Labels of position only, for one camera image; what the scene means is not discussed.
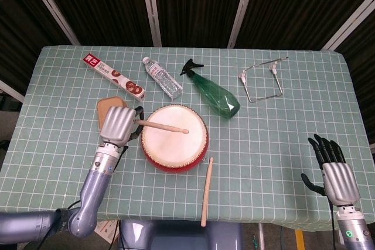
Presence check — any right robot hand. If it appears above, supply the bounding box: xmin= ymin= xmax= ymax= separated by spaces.
xmin=301 ymin=134 xmax=361 ymax=207

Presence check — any clear plastic water bottle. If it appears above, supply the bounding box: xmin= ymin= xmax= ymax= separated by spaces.
xmin=142 ymin=56 xmax=183 ymax=100

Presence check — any brown paper tray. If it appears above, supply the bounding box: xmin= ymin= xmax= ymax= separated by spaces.
xmin=96 ymin=95 xmax=129 ymax=131

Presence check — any white printed leaflet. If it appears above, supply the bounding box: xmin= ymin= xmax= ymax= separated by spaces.
xmin=96 ymin=218 xmax=120 ymax=245

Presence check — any green checked tablecloth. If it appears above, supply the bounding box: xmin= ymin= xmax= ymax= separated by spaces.
xmin=0 ymin=45 xmax=375 ymax=230

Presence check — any red drum white skin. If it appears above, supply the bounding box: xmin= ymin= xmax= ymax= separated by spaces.
xmin=141 ymin=103 xmax=210 ymax=173

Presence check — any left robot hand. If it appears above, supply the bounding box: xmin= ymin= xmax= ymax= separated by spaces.
xmin=99 ymin=105 xmax=145 ymax=147

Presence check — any wooden drumstick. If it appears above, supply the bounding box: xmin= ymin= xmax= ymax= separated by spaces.
xmin=200 ymin=156 xmax=214 ymax=227
xmin=134 ymin=120 xmax=189 ymax=134

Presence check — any green spray bottle black trigger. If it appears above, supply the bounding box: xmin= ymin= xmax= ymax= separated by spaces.
xmin=179 ymin=59 xmax=241 ymax=119

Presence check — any white partition post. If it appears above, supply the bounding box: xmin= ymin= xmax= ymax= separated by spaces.
xmin=22 ymin=0 xmax=80 ymax=46
xmin=139 ymin=0 xmax=162 ymax=47
xmin=227 ymin=0 xmax=259 ymax=49
xmin=0 ymin=79 xmax=25 ymax=102
xmin=321 ymin=0 xmax=375 ymax=51

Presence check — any metal wire hanger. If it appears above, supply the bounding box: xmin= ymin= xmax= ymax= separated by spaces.
xmin=237 ymin=56 xmax=289 ymax=104

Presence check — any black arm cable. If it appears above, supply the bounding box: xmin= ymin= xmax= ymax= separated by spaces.
xmin=328 ymin=200 xmax=338 ymax=250

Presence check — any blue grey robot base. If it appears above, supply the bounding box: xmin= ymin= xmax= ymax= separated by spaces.
xmin=118 ymin=219 xmax=244 ymax=250

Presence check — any red white cling film box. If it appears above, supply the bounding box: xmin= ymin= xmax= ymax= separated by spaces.
xmin=82 ymin=53 xmax=146 ymax=102

